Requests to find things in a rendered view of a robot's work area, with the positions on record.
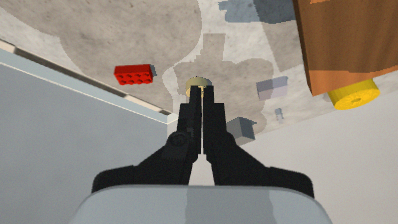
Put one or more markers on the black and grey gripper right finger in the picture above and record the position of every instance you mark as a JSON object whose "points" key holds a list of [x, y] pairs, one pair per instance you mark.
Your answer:
{"points": [[233, 166]]}

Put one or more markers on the grey cube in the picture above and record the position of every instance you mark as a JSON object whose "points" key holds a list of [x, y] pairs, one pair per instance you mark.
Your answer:
{"points": [[241, 129]]}

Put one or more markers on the yellow short cylinder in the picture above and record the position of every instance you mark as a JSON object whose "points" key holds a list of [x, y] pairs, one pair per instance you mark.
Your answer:
{"points": [[355, 95]]}

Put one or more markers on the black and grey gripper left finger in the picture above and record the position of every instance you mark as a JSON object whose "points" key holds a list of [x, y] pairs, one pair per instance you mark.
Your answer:
{"points": [[171, 164]]}

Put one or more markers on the grey box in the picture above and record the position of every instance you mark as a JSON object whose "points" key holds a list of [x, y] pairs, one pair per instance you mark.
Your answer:
{"points": [[272, 88]]}

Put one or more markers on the beige roll of masking tape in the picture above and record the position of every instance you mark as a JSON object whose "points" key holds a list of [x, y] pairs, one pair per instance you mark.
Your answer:
{"points": [[196, 81]]}

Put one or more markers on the red toy building brick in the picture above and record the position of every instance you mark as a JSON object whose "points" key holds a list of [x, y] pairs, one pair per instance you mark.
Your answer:
{"points": [[133, 74]]}

